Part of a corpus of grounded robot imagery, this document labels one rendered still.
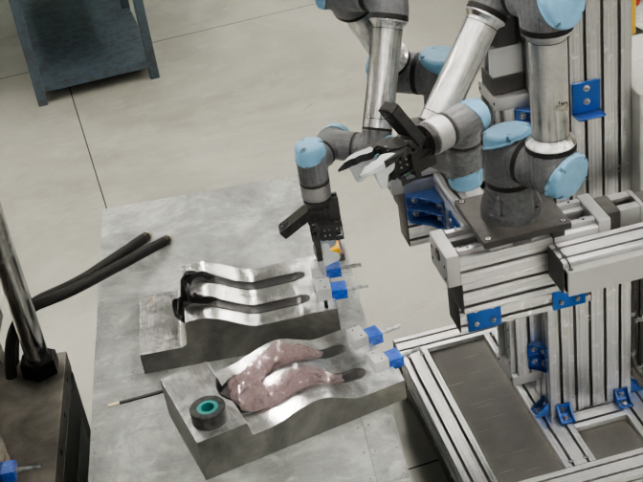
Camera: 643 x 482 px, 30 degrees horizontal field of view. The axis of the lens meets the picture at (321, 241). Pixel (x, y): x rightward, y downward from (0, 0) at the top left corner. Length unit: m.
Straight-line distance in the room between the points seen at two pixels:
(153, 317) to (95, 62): 3.79
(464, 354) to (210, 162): 2.19
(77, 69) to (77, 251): 1.76
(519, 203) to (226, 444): 0.90
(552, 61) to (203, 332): 1.06
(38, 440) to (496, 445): 1.33
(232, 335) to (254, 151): 2.80
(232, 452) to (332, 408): 0.24
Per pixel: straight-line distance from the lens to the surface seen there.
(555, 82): 2.68
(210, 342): 2.99
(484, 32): 2.67
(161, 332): 3.06
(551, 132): 2.73
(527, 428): 3.59
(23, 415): 3.05
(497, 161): 2.86
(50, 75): 6.75
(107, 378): 3.06
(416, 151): 2.43
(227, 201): 3.68
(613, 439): 3.56
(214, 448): 2.65
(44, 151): 6.16
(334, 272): 3.09
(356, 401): 2.74
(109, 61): 6.75
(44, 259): 5.23
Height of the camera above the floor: 2.59
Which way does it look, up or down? 32 degrees down
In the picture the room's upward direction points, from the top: 9 degrees counter-clockwise
